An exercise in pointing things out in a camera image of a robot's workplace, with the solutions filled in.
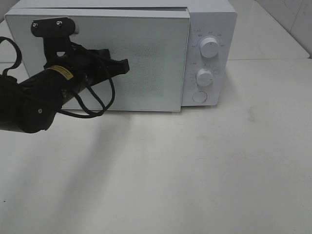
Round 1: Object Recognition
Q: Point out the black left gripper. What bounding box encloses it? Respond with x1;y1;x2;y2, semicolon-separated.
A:
31;17;129;97

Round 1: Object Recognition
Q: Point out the round white door button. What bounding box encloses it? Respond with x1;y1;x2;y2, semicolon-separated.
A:
192;91;208;103

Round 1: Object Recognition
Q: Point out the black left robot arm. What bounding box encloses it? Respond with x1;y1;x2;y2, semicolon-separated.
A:
0;17;130;134

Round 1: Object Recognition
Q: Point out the lower white microwave knob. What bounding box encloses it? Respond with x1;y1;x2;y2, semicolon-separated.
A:
196;69;214;87

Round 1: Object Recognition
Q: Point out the white microwave knob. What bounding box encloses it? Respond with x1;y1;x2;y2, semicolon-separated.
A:
196;69;214;87
199;37;220;58

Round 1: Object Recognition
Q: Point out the upper white microwave knob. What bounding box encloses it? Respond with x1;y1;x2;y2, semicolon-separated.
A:
199;37;220;58

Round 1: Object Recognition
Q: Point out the white microwave oven body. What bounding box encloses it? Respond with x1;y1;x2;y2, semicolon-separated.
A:
5;0;237;108

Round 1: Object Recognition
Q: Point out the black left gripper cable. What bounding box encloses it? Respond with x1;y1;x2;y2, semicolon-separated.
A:
0;36;116;119

